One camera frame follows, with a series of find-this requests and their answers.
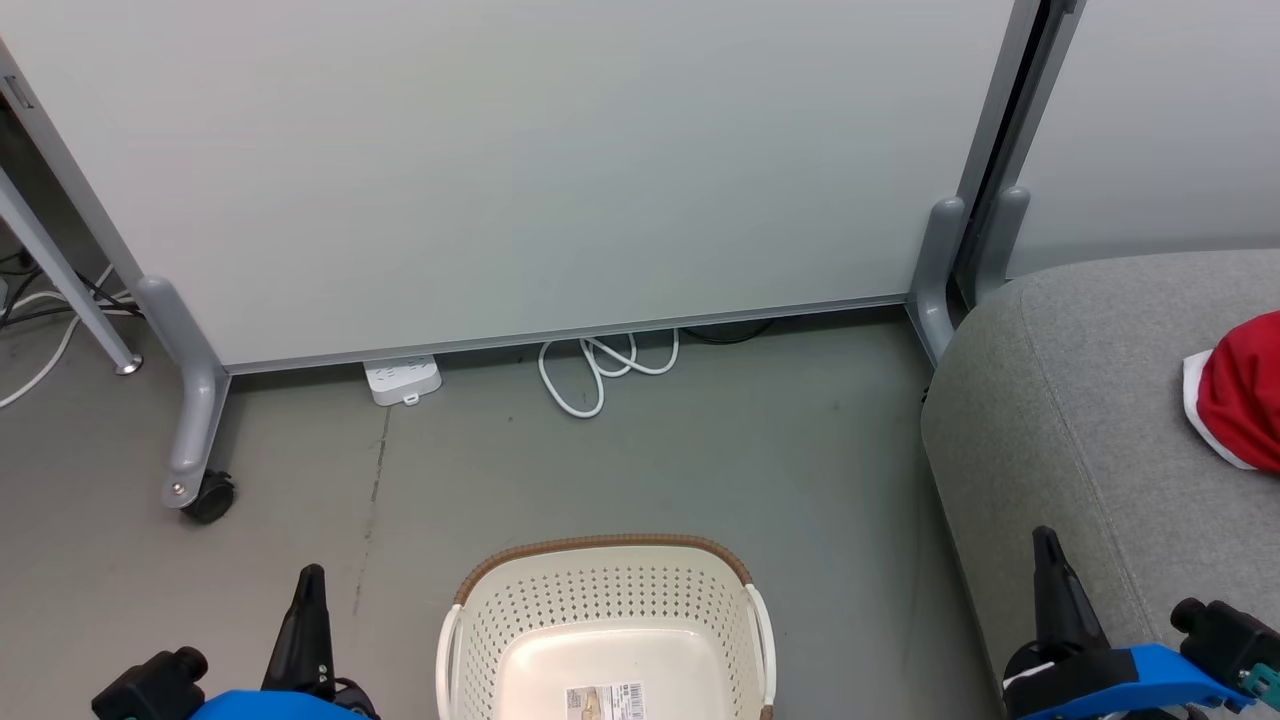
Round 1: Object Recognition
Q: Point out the grey fabric sofa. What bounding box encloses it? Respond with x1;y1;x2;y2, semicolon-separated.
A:
920;248;1280;720

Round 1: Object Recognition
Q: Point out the looped white power cable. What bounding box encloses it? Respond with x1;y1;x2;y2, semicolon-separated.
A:
537;330;681;419

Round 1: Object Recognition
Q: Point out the thin black cable bundle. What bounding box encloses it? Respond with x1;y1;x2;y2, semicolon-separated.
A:
0;250;143;332

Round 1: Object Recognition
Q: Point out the grey partition foot with caster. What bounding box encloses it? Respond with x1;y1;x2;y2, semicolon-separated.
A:
135;275;233;510

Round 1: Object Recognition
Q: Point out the black floor cable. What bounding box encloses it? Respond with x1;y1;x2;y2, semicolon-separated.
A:
680;318;777;347

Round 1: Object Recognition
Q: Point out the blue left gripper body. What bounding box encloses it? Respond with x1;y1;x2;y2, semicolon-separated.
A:
190;688;373;720

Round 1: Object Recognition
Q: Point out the printed basket label sticker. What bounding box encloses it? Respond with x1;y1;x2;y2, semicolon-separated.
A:
565;682;646;720

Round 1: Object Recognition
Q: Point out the red garment with white cuffs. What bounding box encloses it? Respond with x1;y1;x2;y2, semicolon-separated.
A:
1182;310;1280;472

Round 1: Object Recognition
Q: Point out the long white floor cable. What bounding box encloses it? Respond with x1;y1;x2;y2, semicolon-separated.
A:
0;264;117;410

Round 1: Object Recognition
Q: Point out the large white partition panel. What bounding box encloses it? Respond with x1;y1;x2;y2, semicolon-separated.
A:
0;0;1046;377

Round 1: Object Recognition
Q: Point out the cream perforated laundry basket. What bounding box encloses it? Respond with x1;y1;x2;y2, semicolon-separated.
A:
435;533;779;720

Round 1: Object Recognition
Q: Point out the grey metal table leg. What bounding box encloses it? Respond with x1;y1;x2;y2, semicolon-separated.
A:
0;165;142;377

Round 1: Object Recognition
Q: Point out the black caster wheel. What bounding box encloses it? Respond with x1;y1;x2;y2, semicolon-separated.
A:
182;470;238;526

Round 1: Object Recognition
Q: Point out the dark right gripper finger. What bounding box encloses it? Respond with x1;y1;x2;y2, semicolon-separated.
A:
1032;527;1110;662

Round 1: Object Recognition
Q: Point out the narrow white partition panel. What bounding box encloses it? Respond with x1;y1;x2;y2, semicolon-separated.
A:
955;0;1280;307

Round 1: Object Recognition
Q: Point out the white power strip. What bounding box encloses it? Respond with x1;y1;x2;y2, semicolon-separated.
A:
363;355;443;408

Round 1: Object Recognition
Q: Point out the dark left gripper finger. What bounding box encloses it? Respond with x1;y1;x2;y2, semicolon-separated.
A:
262;564;337;697

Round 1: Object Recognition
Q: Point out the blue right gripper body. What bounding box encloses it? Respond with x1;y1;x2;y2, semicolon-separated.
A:
1003;643;1251;720

